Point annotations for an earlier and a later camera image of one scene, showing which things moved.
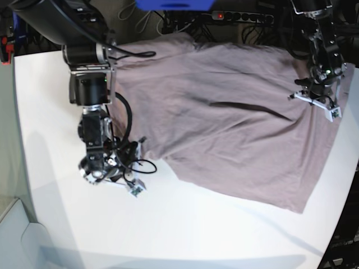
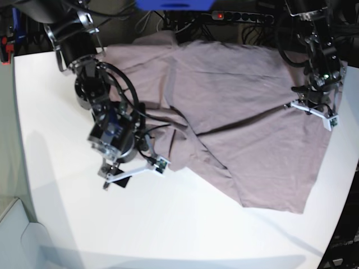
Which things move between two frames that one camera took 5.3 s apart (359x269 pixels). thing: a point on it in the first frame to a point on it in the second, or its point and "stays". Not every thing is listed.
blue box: (199, 5) stays
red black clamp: (6, 50) stays
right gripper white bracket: (333, 112) to (330, 121)
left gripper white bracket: (136, 187) to (159, 167)
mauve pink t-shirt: (224, 115) stays
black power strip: (243, 16) stays
